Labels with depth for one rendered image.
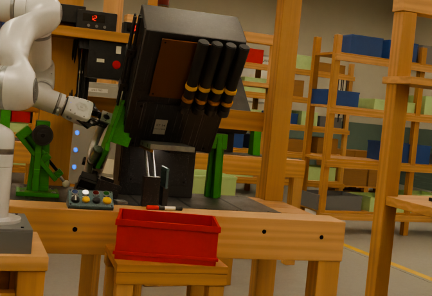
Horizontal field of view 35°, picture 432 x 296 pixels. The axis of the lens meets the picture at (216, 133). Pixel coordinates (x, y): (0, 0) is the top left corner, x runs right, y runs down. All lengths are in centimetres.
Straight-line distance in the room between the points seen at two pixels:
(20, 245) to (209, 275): 58
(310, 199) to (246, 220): 530
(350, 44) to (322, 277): 538
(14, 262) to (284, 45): 171
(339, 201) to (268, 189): 471
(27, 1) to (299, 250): 127
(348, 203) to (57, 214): 583
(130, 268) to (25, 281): 33
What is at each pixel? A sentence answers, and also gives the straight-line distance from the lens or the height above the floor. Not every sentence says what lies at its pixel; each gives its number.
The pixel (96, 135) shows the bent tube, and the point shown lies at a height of 113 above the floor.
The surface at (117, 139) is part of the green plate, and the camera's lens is 253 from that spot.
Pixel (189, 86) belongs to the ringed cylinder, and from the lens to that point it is 236.
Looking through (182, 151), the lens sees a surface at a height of 111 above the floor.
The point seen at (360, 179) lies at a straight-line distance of 1229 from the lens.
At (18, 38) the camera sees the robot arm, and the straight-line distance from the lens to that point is 205.
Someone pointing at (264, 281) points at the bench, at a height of 51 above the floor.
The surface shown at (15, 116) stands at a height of 81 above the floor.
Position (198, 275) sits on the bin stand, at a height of 77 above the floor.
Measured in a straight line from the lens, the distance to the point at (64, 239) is 231.
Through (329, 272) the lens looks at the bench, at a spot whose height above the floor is 71.
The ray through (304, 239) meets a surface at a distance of 253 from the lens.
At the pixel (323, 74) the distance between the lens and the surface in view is 1096.
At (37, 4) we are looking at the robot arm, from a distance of 219.
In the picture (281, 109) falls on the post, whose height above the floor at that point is 130.
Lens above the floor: 127
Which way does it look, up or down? 2 degrees down
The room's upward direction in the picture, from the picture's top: 5 degrees clockwise
